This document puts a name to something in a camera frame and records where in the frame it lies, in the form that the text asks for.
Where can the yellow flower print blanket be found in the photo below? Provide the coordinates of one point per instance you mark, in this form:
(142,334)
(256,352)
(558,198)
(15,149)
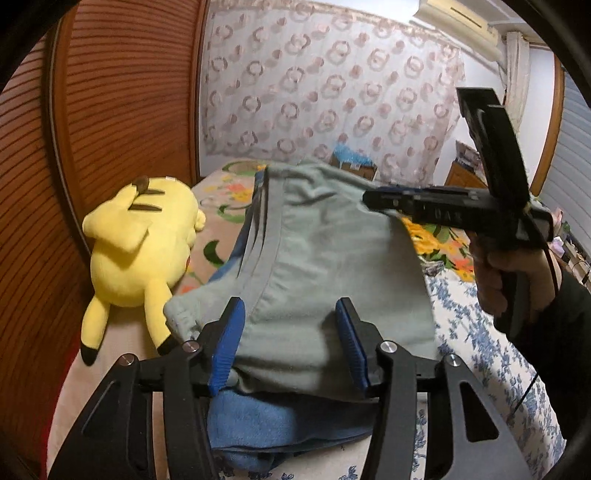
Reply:
(443,244)

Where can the blue floral bed sheet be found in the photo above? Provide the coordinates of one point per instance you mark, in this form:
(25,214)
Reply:
(471,332)

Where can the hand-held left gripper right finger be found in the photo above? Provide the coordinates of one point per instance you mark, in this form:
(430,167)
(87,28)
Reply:
(353,350)

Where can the white air conditioner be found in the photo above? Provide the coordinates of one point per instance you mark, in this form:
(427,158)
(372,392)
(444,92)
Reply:
(461,23)

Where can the person's right hand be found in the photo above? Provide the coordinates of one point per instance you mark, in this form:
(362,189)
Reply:
(491,281)

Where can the light blue denim jeans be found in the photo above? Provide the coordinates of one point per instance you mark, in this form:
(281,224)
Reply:
(286,424)

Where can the grey-green pants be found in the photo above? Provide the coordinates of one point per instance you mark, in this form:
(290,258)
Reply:
(323,286)

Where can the tied white curtain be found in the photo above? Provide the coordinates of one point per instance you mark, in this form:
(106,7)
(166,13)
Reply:
(517,78)

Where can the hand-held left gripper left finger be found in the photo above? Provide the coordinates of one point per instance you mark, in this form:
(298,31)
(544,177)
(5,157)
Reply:
(226,350)

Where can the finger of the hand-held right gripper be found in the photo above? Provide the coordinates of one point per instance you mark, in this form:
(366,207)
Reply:
(415,205)

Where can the cardboard box with blue filling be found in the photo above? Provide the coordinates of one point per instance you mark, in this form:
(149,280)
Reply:
(353,161)

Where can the yellow plush toy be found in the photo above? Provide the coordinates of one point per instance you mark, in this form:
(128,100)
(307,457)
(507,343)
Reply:
(138,249)

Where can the wooden slatted wardrobe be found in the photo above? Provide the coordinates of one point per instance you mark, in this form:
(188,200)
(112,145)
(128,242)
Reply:
(115,101)

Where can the person's right forearm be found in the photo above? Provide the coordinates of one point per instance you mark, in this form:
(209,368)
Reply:
(558,350)

